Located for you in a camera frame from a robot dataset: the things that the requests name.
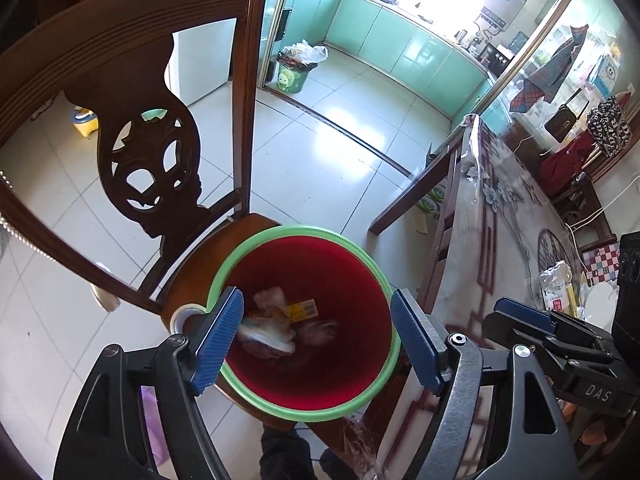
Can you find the red bin with green rim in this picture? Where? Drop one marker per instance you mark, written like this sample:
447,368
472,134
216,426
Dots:
310,270

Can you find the dark carved wooden chair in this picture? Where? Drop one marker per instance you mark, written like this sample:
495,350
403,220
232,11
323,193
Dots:
150,25

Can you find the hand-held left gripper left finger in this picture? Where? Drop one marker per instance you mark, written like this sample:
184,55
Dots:
220,335

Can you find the green kitchen waste bin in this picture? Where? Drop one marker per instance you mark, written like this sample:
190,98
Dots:
292,80

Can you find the white plastic bag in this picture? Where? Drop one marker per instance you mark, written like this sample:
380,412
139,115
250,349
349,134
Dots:
310,51

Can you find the brown handbag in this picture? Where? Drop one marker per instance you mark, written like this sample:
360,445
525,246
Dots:
562,122

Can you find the brown white wrapper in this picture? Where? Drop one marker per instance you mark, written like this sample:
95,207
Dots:
270,337

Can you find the checkered cloth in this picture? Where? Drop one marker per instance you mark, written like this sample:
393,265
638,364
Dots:
602,265

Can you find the person's dark trouser leg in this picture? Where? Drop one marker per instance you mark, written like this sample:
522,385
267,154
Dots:
285,455

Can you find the white water heater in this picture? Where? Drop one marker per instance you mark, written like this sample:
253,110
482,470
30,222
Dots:
502,2

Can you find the white plate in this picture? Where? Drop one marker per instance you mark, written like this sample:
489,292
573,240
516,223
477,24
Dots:
600,305

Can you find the white crinkled packet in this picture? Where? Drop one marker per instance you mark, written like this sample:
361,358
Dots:
557,290

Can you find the white bead trim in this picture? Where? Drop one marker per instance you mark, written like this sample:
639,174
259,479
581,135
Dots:
20,232

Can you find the yellow label packet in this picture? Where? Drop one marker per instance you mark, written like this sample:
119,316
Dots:
302,310

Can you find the teal kitchen cabinets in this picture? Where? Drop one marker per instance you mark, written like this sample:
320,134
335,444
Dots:
400,45

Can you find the white refrigerator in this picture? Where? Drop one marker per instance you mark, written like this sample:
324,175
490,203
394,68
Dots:
205,60

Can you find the green white carton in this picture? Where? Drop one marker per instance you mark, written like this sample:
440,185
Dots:
431,205

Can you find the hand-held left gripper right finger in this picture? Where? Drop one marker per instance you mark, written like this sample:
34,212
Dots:
412,340

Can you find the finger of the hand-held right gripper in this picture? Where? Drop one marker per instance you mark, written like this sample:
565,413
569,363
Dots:
530,307
505,330

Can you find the black white patterned bag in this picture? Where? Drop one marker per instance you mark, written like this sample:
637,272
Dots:
612,127

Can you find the red cloth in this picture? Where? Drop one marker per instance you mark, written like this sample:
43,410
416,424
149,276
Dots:
570,165

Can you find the plaid hanging cloth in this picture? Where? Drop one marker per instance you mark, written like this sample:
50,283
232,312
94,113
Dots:
555,72

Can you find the black countertop appliance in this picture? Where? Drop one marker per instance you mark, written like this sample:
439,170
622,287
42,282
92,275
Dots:
495,57

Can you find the white slipper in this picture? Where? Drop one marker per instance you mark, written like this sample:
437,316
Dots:
106,295

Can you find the clear tape roll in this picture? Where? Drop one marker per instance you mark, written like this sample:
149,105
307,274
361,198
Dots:
181,312

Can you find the dining table with floral cover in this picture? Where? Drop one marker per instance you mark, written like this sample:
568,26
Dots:
500,240

